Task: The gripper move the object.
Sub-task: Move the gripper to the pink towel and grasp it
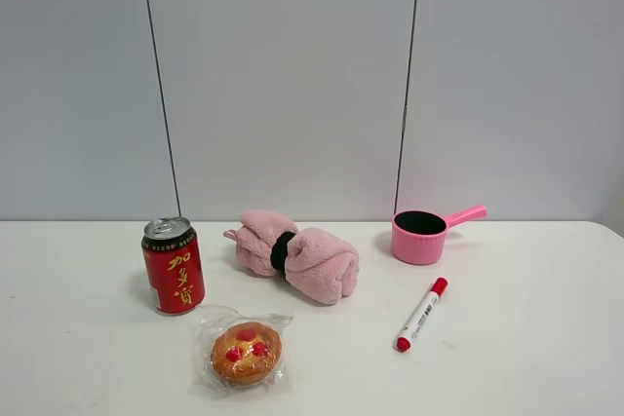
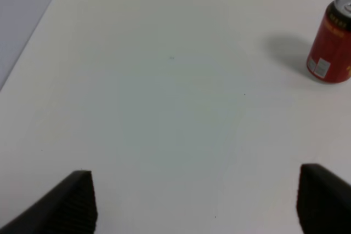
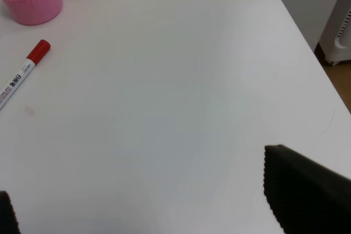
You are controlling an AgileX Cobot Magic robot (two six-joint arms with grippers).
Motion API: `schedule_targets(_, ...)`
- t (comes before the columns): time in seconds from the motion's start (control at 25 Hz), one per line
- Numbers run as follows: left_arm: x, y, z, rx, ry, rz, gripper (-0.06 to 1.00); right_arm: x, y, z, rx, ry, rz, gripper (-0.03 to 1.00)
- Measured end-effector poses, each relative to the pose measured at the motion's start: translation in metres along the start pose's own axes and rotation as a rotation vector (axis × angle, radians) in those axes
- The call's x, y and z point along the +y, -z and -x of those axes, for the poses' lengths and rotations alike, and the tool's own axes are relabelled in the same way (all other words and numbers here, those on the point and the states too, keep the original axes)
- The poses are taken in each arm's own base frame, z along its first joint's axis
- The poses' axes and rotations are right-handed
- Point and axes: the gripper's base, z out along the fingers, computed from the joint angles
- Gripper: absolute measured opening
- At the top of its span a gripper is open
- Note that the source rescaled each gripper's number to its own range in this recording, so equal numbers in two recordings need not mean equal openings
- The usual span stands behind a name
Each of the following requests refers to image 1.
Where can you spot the pink towel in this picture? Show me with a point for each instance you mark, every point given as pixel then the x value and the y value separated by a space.
pixel 315 262

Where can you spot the pink toy saucepan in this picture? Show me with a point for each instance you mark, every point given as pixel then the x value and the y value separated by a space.
pixel 418 237

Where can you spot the red drink can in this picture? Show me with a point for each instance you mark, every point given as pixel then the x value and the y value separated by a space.
pixel 173 265

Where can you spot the red white marker pen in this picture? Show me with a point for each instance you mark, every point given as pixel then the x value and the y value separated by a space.
pixel 420 315

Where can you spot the wrapped fruit tart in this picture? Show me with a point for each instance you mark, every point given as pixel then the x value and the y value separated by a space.
pixel 233 353

